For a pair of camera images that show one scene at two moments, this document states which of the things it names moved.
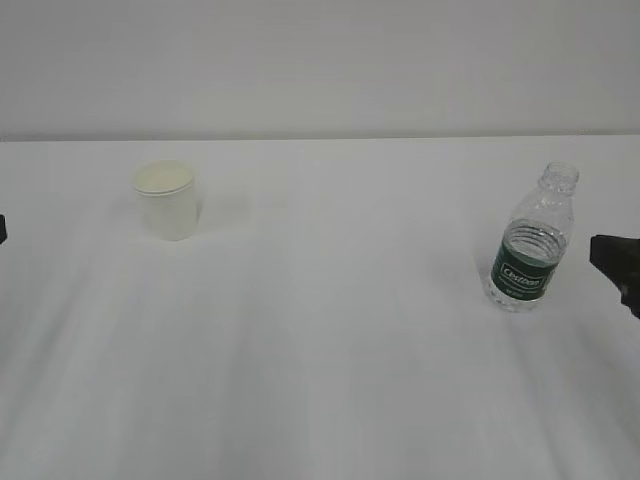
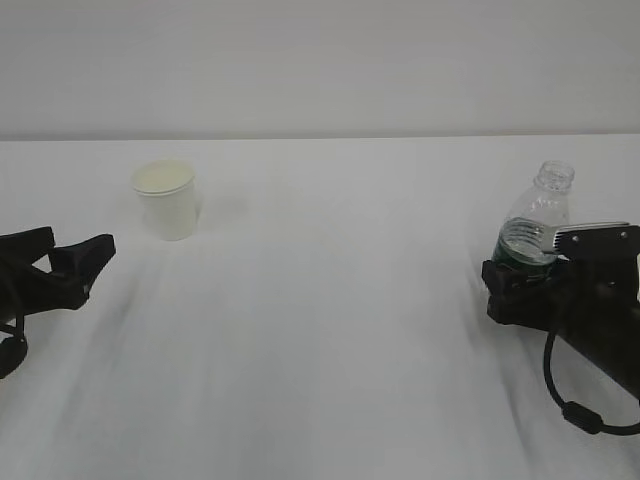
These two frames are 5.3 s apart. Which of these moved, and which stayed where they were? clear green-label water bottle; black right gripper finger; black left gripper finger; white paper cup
Moved: black left gripper finger; black right gripper finger
Stayed: clear green-label water bottle; white paper cup
